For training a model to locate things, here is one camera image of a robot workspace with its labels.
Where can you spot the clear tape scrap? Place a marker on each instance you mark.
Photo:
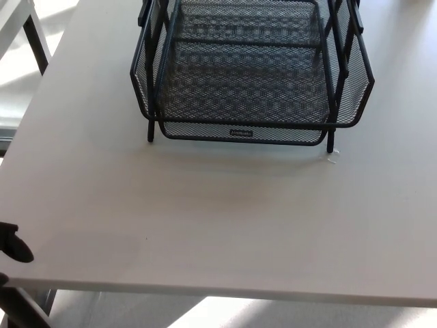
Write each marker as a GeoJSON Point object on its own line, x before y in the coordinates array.
{"type": "Point", "coordinates": [333, 156]}

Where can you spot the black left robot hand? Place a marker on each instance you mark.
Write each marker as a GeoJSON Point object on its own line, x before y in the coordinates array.
{"type": "Point", "coordinates": [17, 249]}

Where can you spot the grey desk leg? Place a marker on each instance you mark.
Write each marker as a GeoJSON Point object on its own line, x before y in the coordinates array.
{"type": "Point", "coordinates": [46, 301]}

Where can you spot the small black mesh tray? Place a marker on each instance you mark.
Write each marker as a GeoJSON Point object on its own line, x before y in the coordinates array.
{"type": "Point", "coordinates": [246, 20]}

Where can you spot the dark brown diagonal bar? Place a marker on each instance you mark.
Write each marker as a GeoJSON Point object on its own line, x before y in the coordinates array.
{"type": "Point", "coordinates": [18, 310]}

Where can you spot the white side table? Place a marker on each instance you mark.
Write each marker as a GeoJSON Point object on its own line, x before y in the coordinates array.
{"type": "Point", "coordinates": [13, 18]}

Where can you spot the black mesh labelled tray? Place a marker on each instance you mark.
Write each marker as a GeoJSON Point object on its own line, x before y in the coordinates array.
{"type": "Point", "coordinates": [240, 133]}

